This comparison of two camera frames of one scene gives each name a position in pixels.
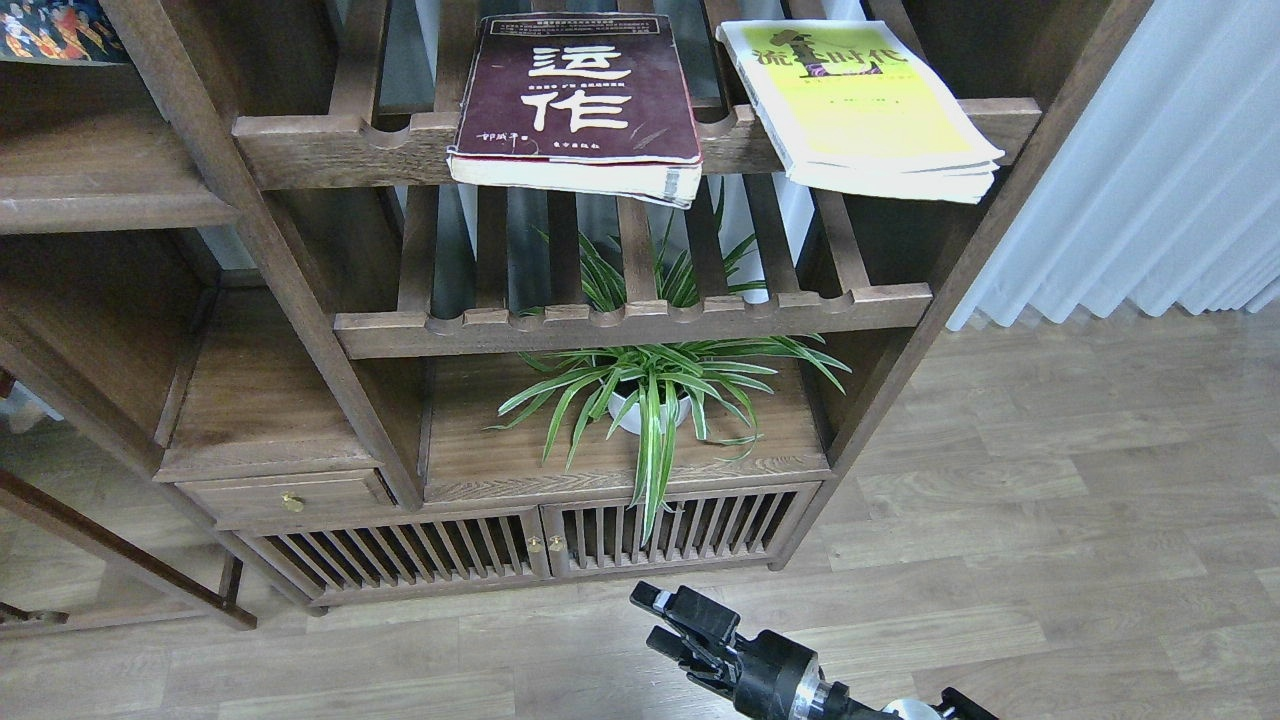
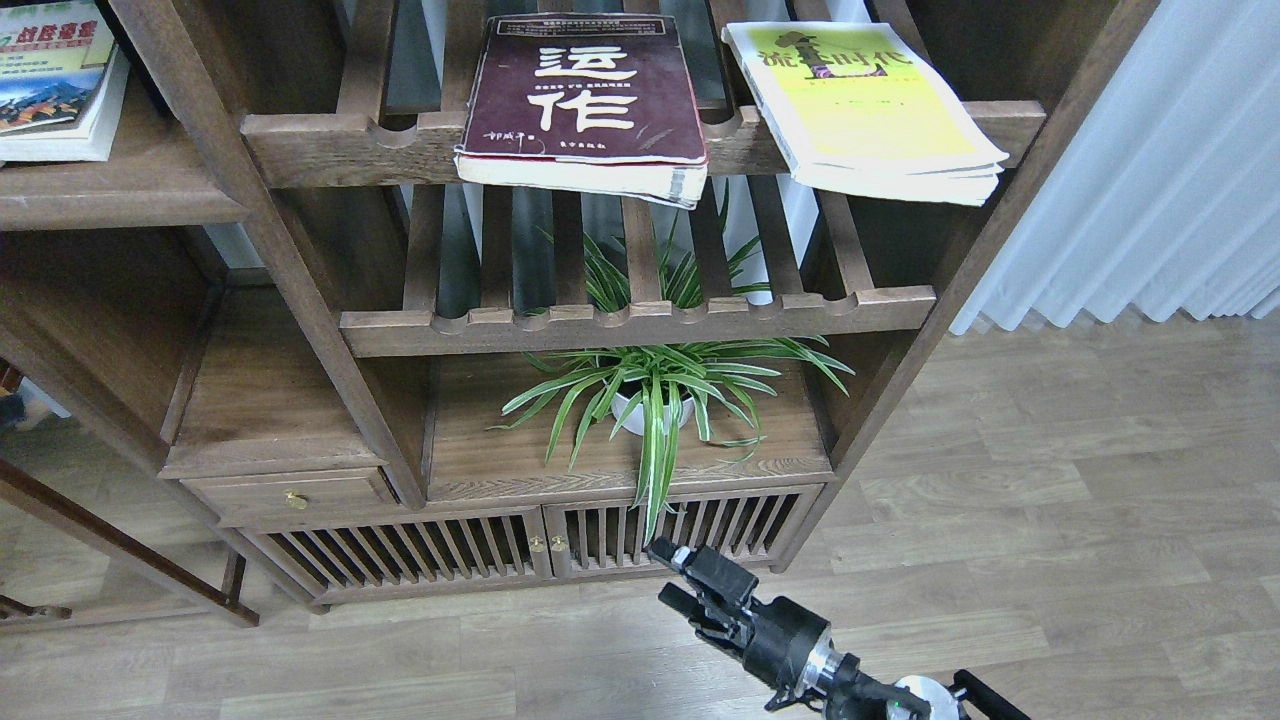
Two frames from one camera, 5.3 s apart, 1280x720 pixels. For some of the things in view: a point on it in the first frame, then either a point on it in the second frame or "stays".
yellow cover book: x=862 y=106 stays
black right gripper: x=769 y=677 → x=787 y=646
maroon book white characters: x=587 y=102 stays
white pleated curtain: x=1167 y=186 stays
